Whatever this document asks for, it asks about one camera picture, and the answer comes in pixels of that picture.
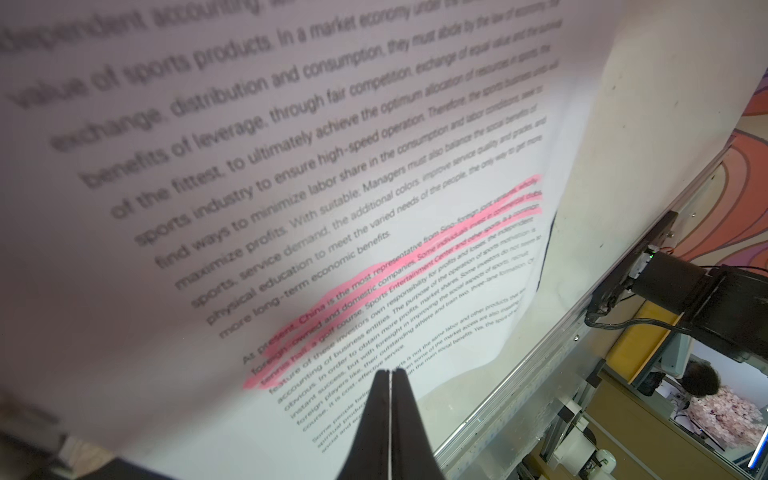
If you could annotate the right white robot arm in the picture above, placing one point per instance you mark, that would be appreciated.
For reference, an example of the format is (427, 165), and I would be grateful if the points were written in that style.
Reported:
(723, 307)

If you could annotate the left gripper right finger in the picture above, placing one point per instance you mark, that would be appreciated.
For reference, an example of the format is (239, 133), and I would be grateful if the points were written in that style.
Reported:
(411, 454)

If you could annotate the printed paper sheet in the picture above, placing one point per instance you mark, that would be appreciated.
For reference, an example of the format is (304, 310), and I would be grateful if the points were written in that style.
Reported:
(219, 219)

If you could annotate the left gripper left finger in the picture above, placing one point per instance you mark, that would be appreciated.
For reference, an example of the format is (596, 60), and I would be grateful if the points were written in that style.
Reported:
(369, 455)

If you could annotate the person in floral shirt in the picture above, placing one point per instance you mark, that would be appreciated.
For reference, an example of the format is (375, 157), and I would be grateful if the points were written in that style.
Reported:
(730, 419)

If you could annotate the white folder black inside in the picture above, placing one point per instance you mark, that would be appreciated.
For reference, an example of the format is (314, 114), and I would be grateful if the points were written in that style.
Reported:
(546, 250)

